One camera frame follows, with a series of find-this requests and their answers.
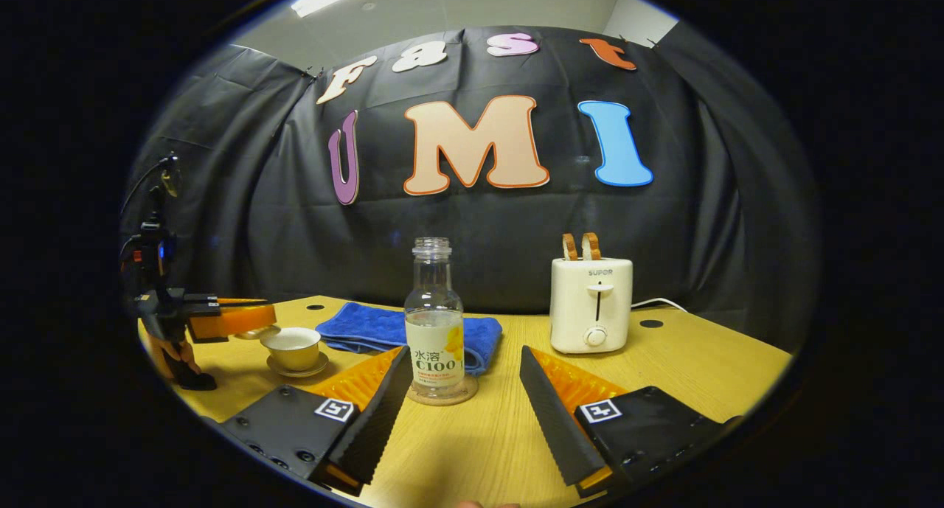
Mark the white toaster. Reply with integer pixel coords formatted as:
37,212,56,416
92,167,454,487
549,257,634,355

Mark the black backdrop cloth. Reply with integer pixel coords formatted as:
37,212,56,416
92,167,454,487
122,25,823,350

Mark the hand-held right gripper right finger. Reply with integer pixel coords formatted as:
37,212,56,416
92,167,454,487
520,344,742,498

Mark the blue towel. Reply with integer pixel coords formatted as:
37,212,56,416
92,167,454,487
316,302,504,377

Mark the yellow teacup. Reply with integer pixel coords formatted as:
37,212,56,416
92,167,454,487
260,327,322,372

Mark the clear water bottle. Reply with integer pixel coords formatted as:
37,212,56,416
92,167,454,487
404,237,465,391

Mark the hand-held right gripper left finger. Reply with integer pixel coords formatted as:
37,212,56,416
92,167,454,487
218,344,414,496

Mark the cream saucer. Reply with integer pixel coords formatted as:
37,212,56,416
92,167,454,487
266,352,330,379

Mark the round cork coaster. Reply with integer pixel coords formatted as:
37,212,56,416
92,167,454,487
406,375,479,406

